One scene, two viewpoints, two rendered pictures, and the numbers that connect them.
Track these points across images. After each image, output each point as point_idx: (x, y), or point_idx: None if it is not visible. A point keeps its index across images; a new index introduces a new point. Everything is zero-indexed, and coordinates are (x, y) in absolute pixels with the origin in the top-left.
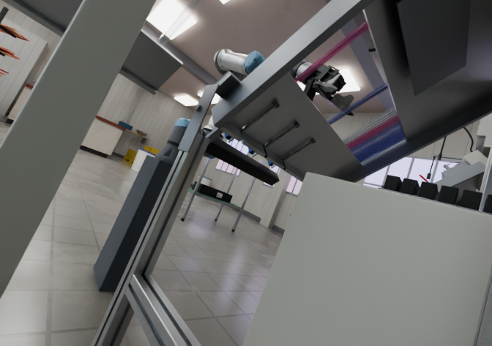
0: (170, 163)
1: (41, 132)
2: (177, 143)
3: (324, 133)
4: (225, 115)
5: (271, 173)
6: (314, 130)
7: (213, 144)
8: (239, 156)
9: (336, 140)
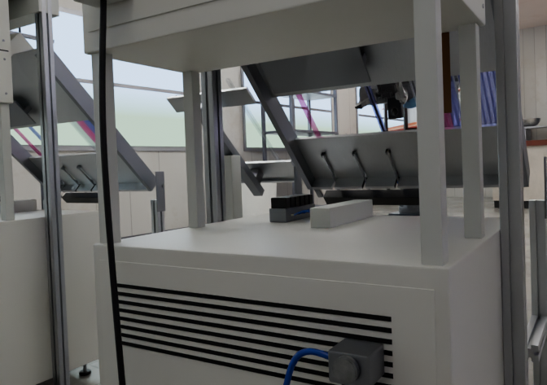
0: (403, 212)
1: None
2: (404, 189)
3: (387, 140)
4: (304, 181)
5: (404, 193)
6: (376, 145)
7: (326, 198)
8: (352, 196)
9: (410, 135)
